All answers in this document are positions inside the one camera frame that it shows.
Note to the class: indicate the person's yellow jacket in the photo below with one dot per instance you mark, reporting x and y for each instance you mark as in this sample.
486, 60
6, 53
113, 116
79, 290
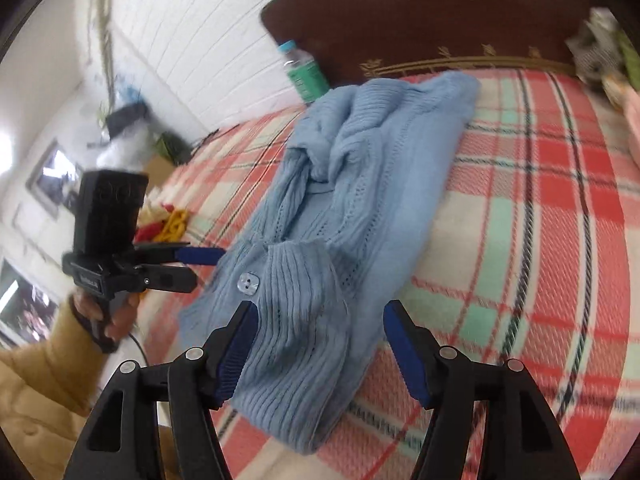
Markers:
35, 435

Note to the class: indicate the red plaid bed blanket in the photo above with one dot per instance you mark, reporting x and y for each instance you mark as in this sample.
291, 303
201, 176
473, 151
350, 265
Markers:
525, 260

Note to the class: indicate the yellow and red toys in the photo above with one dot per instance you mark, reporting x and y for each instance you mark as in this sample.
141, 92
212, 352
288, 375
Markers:
170, 222

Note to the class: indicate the framed wall picture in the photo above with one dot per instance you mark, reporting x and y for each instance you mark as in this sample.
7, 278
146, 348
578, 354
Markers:
55, 177

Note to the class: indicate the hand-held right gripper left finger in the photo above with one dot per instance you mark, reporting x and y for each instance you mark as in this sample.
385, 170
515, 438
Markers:
235, 360

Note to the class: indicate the dark small box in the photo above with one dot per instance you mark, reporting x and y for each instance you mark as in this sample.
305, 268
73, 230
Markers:
172, 149

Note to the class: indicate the grey striped garment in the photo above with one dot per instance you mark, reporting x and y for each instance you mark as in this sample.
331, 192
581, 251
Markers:
587, 55

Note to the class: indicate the black bag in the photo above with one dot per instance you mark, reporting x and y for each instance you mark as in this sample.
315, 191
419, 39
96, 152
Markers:
127, 116

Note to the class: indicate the light blue knit sweater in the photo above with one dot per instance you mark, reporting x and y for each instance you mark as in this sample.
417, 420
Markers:
360, 185

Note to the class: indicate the dark wooden headboard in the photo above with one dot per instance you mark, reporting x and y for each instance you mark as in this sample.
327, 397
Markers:
425, 10

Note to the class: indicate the green knit garment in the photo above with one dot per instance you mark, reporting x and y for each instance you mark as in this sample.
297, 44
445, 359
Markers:
630, 52

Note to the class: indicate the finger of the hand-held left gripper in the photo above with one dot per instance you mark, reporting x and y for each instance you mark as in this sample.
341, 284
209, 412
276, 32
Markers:
205, 256
170, 279

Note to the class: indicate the vertical wall pipe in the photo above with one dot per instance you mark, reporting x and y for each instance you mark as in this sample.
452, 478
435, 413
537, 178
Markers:
102, 35

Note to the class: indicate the person's left hand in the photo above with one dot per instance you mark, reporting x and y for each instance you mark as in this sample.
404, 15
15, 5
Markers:
122, 317

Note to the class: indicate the dark wall picture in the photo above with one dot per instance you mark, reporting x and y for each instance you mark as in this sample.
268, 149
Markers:
25, 305

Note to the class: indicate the pink garment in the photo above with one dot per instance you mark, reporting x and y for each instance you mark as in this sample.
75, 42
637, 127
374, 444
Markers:
632, 135

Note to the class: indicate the person's left forearm yellow sleeve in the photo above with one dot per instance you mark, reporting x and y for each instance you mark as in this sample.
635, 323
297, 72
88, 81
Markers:
55, 365

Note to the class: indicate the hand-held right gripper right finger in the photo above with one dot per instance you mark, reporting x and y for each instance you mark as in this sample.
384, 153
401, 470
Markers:
407, 355

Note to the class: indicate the white plastic bag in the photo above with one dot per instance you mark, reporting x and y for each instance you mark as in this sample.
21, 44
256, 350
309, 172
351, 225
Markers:
125, 147

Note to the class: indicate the green label water bottle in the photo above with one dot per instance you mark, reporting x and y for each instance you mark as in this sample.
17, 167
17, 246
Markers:
306, 77

